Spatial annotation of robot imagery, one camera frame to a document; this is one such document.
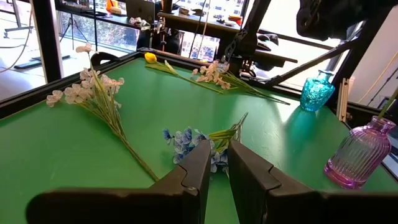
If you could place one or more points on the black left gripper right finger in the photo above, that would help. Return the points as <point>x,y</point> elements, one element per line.
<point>255,186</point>

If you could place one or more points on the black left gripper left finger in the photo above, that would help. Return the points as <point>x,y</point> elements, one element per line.
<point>186,186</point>

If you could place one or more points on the blue artificial flower bunch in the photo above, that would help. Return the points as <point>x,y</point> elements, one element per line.
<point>186,137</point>

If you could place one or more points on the white artificial flower bunch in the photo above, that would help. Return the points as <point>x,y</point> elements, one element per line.
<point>102,102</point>
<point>214,76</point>

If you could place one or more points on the yellow artificial tulip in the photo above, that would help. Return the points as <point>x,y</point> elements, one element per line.
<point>150,57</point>

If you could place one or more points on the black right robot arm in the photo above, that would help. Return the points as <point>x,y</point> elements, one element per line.
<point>342,18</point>

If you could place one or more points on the pink ribbed glass vase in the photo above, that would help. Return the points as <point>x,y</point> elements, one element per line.
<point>357,155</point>

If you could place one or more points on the teal embossed glass vase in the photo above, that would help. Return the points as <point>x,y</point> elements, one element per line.
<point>315,93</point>

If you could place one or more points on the beige wooden strips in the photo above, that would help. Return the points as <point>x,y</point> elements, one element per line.
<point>343,99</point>

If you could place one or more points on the black rig strut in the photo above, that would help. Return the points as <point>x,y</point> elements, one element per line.
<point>311,63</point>

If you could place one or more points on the black office desk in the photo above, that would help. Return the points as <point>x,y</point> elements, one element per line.
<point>102,17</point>
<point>199,26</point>

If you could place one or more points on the red stacked item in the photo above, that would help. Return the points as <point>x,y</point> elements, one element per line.
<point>237,21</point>

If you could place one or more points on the white crumpled item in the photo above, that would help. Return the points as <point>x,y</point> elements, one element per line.
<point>138,21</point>

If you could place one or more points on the grey laptop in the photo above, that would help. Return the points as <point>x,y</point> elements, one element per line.
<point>140,11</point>

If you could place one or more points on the orange object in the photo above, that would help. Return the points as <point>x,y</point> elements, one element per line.
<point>112,4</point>

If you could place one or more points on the black flat stand base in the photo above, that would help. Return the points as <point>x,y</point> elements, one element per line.
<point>28,64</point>

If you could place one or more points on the black rig post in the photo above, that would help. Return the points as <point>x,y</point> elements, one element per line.
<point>255,31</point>
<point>46,46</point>

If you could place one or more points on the black camera tripod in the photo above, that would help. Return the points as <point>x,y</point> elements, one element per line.
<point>72,28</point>

